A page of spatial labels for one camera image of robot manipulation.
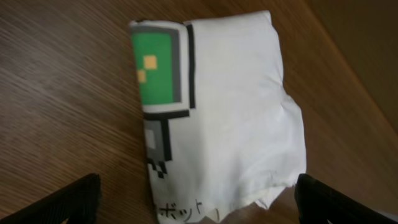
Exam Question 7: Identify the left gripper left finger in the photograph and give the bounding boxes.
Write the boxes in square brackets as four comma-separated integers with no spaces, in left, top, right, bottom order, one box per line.
[1,174,101,224]

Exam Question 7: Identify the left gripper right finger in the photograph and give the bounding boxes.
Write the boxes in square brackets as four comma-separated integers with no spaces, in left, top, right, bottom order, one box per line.
[294,174,397,224]

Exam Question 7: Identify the white garment green tag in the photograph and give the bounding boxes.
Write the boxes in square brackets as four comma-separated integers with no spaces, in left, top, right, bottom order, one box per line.
[129,11,307,223]

